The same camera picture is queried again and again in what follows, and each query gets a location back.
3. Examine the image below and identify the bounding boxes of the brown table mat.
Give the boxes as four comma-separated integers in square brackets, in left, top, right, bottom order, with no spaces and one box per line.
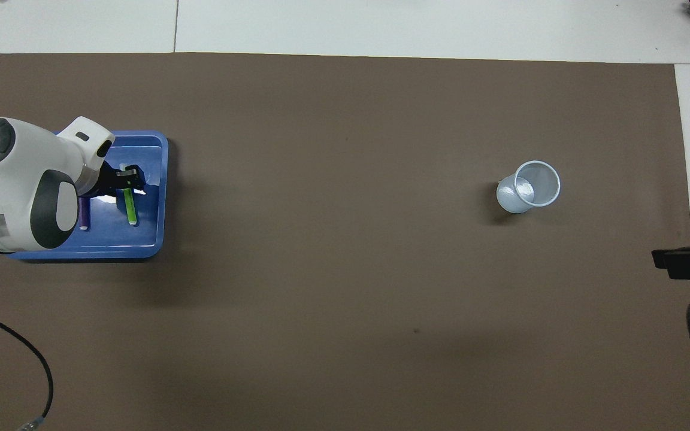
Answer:
[0,53,690,431]

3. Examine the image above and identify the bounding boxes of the green marker pen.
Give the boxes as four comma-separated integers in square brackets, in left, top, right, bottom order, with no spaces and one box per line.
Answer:
[120,163,140,227]

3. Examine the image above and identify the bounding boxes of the blue plastic tray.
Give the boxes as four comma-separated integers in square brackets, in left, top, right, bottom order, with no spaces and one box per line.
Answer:
[7,130,170,260]

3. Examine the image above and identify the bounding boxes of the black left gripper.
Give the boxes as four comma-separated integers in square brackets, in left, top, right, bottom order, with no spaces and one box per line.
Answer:
[78,159,146,199]

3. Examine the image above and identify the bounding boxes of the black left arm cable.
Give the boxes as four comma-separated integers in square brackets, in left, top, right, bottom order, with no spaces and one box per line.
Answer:
[0,304,55,431]

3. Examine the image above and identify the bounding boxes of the translucent plastic cup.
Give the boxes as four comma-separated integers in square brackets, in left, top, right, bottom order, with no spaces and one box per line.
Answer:
[496,160,561,214]

